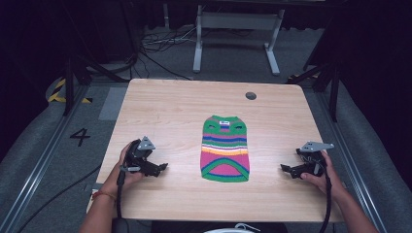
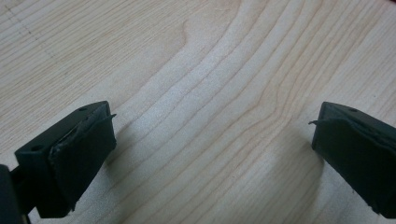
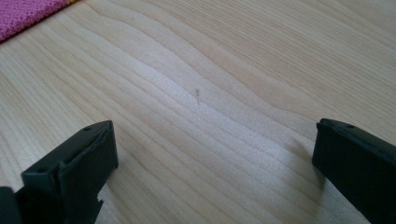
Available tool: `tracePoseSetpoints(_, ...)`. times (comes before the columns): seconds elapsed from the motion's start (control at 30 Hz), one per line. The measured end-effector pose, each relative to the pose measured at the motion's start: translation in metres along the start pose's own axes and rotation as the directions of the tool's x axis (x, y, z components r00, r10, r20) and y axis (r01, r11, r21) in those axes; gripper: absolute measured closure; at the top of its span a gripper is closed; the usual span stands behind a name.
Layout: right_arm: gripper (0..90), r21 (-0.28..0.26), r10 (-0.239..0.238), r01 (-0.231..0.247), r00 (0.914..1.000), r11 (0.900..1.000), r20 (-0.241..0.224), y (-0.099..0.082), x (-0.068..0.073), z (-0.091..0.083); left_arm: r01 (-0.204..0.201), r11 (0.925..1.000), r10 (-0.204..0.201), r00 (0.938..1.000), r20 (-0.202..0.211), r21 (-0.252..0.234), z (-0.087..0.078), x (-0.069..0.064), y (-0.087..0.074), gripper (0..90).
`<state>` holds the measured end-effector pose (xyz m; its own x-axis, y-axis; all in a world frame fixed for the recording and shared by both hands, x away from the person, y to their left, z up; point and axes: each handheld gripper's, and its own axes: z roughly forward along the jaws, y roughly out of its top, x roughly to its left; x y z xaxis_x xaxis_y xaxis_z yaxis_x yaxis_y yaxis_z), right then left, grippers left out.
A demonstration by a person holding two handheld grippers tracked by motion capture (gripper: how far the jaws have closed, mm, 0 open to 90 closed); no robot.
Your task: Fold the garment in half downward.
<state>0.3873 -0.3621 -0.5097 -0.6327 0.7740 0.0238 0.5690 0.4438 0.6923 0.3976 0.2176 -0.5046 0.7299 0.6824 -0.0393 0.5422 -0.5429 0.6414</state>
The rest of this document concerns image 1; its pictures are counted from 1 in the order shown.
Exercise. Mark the white metal desk frame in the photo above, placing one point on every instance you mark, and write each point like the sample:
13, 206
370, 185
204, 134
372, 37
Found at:
238, 21

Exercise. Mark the black tripod stand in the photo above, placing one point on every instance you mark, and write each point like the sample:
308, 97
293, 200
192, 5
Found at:
81, 74
327, 81

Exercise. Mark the grey round table grommet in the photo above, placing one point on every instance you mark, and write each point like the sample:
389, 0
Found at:
250, 95

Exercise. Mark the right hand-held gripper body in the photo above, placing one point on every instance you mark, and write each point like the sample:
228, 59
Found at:
313, 159

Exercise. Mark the person's right hand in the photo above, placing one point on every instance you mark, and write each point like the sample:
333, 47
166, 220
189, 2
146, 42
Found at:
327, 181

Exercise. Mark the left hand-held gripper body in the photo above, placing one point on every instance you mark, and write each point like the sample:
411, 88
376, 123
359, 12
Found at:
140, 155

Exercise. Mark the person's left hand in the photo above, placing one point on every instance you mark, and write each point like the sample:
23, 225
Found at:
129, 178

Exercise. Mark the striped knitted pet sweater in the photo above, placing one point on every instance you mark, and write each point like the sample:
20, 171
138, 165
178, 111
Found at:
225, 152

